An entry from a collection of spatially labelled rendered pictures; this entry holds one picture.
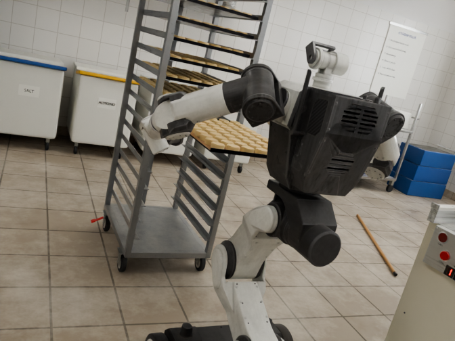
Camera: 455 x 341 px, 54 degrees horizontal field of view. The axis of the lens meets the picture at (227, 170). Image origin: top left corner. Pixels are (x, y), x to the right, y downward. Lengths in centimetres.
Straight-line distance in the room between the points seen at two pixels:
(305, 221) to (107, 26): 378
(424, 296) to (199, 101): 105
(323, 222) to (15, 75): 324
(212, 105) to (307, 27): 434
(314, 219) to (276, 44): 417
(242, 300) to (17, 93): 300
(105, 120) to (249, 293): 286
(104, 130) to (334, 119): 326
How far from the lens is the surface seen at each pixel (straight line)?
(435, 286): 176
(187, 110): 129
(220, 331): 188
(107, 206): 289
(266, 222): 142
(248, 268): 169
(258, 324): 165
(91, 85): 417
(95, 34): 479
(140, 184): 223
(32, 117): 421
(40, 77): 415
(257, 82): 124
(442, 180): 643
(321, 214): 136
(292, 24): 545
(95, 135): 427
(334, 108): 120
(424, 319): 180
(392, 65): 634
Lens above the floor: 125
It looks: 15 degrees down
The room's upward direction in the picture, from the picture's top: 14 degrees clockwise
